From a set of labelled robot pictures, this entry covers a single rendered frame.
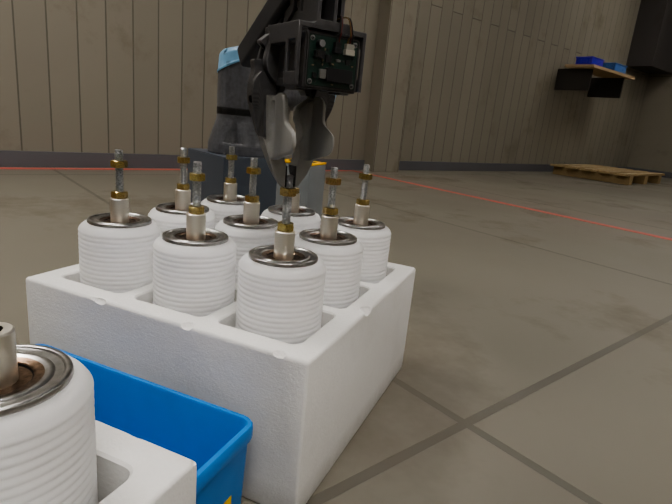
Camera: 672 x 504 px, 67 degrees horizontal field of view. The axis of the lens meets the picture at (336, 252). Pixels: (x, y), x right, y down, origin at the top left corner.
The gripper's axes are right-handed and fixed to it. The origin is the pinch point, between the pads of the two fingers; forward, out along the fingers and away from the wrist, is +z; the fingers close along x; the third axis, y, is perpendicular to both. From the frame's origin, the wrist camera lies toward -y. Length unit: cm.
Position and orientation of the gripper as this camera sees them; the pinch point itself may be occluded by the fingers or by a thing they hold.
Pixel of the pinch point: (286, 172)
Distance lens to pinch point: 54.3
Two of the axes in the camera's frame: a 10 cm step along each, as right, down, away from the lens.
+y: 5.4, 2.7, -8.0
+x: 8.4, -0.7, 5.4
